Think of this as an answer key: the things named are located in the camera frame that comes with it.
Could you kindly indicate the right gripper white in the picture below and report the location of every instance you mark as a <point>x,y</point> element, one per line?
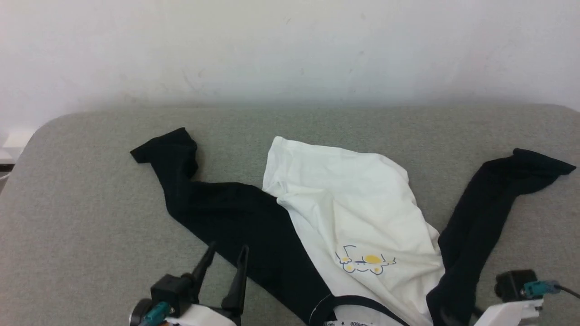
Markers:
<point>507,314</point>

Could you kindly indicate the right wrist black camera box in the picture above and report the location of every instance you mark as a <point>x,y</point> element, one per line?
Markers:
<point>512,284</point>

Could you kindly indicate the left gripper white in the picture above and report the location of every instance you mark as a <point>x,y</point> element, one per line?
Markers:
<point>204,317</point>

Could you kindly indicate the white shirt with black sleeves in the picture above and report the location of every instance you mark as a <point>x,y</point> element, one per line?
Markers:
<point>353,203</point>

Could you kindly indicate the grey fabric sofa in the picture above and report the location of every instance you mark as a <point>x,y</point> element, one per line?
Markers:
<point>90,203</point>

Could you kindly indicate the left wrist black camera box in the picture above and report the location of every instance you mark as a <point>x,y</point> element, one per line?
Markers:
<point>174,290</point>

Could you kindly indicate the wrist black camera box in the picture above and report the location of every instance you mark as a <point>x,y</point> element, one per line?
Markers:
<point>174,290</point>
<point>512,284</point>

